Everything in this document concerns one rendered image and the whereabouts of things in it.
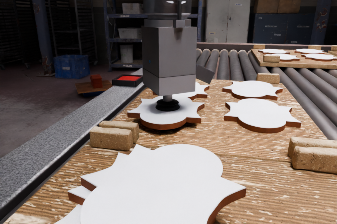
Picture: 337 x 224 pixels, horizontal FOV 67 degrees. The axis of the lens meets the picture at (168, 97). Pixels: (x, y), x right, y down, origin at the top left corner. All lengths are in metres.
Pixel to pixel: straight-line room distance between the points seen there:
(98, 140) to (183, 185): 0.18
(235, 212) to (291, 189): 0.08
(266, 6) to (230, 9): 0.69
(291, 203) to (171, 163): 0.13
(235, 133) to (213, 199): 0.22
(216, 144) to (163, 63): 0.14
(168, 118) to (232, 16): 4.79
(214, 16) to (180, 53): 4.72
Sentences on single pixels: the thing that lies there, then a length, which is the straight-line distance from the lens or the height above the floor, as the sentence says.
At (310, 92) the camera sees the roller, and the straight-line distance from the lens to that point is 0.79.
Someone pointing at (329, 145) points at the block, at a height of 0.96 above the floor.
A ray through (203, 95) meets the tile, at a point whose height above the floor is 0.94.
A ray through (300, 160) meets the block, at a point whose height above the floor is 0.95.
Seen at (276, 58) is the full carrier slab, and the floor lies 0.95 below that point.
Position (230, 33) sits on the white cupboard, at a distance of 5.16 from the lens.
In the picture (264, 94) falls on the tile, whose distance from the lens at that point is 0.59.
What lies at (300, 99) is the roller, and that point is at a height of 0.92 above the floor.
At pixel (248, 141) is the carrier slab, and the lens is 0.40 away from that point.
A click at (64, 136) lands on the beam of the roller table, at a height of 0.92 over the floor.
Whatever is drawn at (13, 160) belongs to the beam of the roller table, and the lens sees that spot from 0.44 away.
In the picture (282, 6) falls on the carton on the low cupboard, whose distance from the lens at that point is 5.49.
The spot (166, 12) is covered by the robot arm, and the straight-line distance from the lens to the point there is 0.39.
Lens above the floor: 1.12
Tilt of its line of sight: 18 degrees down
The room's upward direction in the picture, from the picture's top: straight up
